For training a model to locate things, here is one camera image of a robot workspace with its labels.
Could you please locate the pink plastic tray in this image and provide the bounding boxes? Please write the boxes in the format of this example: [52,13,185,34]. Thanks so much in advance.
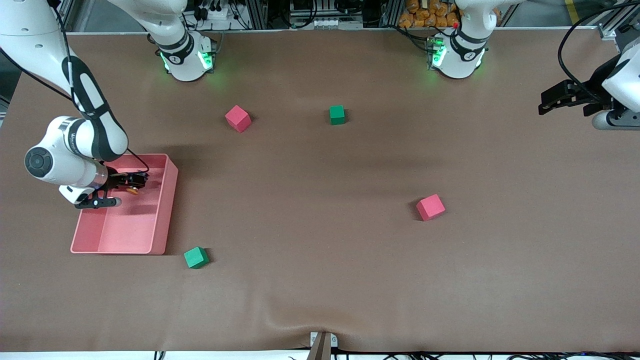
[70,153,179,256]

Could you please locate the pink foam cube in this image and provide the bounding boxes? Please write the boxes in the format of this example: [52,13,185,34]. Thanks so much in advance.
[224,105,252,134]
[416,194,446,222]

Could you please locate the pile of orange bags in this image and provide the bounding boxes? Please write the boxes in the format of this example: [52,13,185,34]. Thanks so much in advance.
[398,0,461,29]

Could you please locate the white power strip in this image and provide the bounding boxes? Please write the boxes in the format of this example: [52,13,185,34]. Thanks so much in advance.
[197,4,232,21]

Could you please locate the brown table cloth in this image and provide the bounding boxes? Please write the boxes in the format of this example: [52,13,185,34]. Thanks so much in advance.
[0,27,640,353]

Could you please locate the white connector block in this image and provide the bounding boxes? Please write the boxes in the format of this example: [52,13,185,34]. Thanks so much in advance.
[309,18,364,30]

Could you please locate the grey metal mounting plate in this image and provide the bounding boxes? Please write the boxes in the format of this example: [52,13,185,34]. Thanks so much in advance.
[310,331,339,348]

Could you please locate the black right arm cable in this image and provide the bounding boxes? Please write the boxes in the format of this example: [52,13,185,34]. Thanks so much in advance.
[0,0,151,173]

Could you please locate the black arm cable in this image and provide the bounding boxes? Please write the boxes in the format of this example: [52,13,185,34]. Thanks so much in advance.
[0,0,151,173]
[557,0,640,101]

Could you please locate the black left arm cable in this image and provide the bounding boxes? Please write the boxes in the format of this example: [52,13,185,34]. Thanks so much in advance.
[557,0,640,101]

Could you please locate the aluminium frame profile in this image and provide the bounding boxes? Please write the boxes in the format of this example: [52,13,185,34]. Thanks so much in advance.
[597,0,640,41]

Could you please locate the aluminium rack post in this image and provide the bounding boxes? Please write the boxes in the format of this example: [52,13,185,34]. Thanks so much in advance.
[378,0,401,28]
[247,0,271,30]

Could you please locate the brown camera stand pole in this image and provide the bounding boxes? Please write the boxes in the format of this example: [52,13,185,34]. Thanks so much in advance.
[306,332,333,360]

